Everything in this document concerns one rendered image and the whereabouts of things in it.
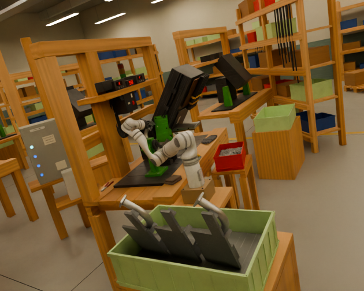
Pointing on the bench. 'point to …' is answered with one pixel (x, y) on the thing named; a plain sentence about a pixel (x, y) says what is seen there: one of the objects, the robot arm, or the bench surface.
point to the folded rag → (173, 179)
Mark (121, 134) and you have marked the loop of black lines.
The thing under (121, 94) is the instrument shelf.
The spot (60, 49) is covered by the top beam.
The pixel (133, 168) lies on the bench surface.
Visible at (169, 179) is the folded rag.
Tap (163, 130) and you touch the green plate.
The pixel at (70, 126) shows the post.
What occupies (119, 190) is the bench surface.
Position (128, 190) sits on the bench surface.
